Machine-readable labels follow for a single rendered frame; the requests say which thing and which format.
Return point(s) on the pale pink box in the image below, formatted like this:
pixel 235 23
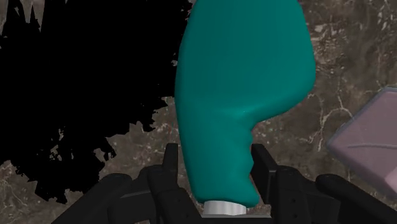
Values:
pixel 369 139

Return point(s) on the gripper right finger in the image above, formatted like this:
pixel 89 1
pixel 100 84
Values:
pixel 288 192

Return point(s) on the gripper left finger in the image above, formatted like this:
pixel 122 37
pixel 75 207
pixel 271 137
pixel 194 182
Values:
pixel 161 189

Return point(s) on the teal bottle with white cap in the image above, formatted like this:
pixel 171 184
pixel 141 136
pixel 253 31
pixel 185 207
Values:
pixel 238 93

